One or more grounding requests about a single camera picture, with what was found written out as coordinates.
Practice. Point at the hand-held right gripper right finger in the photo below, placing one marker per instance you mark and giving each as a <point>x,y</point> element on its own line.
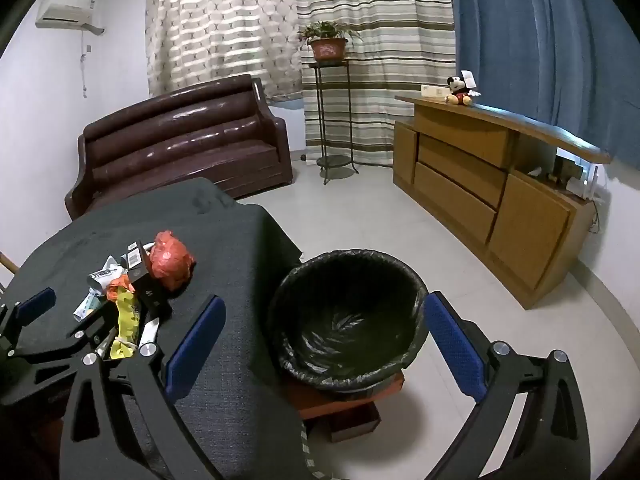
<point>452,345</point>

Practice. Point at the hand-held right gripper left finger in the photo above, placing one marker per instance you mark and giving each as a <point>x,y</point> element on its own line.
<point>195,340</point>

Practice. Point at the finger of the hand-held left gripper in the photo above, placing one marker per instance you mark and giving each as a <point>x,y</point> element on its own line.
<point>70,347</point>
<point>36,304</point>

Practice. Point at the orange wrapper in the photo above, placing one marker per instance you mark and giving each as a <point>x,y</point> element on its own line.
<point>120,287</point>

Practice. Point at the trash bin with black bag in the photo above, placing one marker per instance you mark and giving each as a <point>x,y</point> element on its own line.
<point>350,325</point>

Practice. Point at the white green tube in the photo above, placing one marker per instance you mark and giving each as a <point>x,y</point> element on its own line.
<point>90,307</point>

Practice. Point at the wooden stick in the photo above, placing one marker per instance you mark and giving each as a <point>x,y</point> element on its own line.
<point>7,261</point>

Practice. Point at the yellow wrapper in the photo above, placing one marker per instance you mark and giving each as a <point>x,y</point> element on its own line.
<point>127,320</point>

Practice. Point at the black carton box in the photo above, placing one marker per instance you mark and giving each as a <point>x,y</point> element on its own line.
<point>150,285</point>

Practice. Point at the white crumpled packet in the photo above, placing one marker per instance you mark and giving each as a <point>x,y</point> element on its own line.
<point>105,272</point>

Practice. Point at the red plastic bag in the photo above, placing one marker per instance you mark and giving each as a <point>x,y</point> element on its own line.
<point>170,260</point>

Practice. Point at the dark grey tablecloth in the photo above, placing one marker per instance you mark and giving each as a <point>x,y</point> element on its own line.
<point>240,260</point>

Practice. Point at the wooden cabinet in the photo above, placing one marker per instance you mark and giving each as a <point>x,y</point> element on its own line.
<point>525,230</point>

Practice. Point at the red-brown wooden stool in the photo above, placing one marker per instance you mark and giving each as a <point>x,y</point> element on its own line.
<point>320,410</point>

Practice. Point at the brown leather sofa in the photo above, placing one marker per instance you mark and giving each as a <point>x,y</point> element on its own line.
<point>175,145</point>

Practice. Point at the white router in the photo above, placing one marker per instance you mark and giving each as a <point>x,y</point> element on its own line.
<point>585,185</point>

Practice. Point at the small black box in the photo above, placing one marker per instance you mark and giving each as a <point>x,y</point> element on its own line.
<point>565,166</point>

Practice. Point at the black metal plant stand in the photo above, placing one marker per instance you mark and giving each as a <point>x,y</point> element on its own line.
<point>332,161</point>

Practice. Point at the mouse plush toy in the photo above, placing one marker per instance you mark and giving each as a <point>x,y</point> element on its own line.
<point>457,91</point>

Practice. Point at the tissue box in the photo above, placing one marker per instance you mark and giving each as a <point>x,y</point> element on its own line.
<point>434,91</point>

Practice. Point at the white card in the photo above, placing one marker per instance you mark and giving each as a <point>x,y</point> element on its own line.
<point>469,76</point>

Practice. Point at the striped curtain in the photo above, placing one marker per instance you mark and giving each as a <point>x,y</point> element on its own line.
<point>390,60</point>

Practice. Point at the white air conditioner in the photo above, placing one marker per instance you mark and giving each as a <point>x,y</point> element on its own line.
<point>65,10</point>

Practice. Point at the blue curtain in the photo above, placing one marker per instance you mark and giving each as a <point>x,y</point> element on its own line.
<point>540,50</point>

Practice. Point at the beige patterned curtain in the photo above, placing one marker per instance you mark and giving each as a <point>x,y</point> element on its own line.
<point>220,25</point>

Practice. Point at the potted plant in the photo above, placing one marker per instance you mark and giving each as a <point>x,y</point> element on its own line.
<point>327,49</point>

